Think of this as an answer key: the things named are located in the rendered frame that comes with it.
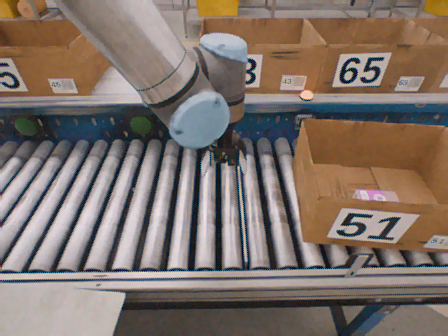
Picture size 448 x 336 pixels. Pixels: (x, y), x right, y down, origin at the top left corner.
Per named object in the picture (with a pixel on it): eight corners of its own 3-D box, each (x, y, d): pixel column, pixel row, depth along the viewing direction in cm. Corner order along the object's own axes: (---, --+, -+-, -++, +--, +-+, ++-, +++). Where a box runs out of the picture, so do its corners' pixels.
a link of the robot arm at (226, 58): (189, 33, 52) (235, 26, 55) (193, 92, 61) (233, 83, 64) (208, 49, 46) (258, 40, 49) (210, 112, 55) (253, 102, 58)
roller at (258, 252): (275, 277, 63) (258, 284, 66) (254, 140, 101) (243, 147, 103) (263, 270, 61) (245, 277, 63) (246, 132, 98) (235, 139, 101)
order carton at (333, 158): (301, 243, 67) (318, 197, 55) (291, 163, 88) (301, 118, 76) (469, 255, 64) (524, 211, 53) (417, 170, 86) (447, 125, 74)
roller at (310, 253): (313, 270, 61) (332, 273, 62) (277, 133, 99) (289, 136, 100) (301, 279, 64) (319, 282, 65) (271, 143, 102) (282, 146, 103)
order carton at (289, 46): (201, 96, 93) (197, 45, 82) (204, 62, 115) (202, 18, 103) (315, 95, 94) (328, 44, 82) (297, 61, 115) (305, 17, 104)
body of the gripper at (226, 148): (208, 168, 67) (206, 127, 59) (209, 146, 73) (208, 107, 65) (240, 168, 67) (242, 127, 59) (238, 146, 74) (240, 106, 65)
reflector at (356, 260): (336, 280, 62) (351, 256, 55) (335, 276, 63) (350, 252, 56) (357, 280, 63) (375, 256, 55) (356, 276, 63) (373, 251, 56)
